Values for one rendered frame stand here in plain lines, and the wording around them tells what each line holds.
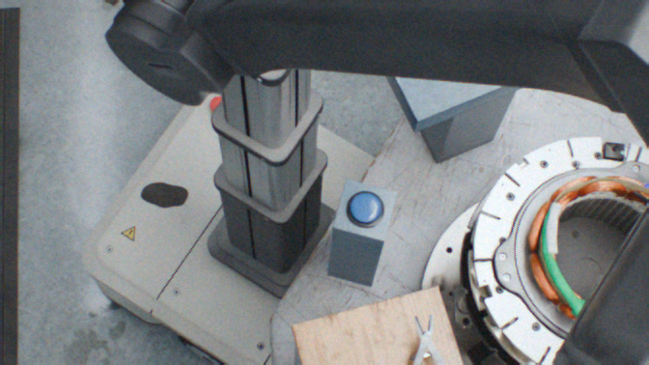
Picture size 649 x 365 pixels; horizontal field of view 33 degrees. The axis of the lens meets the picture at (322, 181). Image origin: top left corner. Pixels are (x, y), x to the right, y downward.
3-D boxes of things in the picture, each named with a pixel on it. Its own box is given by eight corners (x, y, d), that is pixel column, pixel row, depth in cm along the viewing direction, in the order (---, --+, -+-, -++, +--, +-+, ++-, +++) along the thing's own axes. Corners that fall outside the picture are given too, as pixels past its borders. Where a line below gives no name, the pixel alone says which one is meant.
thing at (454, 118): (507, 74, 179) (545, -12, 152) (538, 130, 176) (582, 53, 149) (369, 130, 175) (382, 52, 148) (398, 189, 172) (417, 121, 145)
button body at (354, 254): (382, 244, 169) (398, 192, 145) (371, 287, 167) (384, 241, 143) (338, 232, 169) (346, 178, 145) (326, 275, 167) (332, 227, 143)
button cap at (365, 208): (383, 199, 144) (384, 196, 144) (376, 227, 143) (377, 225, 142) (354, 191, 145) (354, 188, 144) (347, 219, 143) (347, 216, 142)
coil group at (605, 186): (623, 200, 138) (633, 189, 134) (576, 205, 138) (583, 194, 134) (620, 186, 139) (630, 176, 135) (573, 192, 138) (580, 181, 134)
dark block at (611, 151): (621, 163, 142) (625, 157, 140) (601, 160, 142) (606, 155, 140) (621, 148, 143) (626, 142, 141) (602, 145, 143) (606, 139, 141)
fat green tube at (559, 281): (589, 329, 129) (593, 325, 127) (556, 333, 128) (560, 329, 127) (565, 210, 133) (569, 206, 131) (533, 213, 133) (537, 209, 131)
